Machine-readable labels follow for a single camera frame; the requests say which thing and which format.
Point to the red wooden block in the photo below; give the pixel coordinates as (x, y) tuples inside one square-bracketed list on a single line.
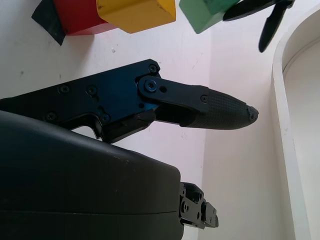
[(77, 17)]

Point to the yellow wooden block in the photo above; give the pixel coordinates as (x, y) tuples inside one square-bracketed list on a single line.
[(135, 15)]

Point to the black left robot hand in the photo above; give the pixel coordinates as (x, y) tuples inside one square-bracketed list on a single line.
[(270, 25)]

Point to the green wooden block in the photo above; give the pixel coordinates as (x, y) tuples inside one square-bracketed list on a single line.
[(200, 15)]

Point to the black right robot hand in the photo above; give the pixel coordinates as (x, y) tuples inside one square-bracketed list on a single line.
[(75, 180)]

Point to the black tape mark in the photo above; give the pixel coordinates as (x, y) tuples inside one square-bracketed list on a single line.
[(50, 25)]

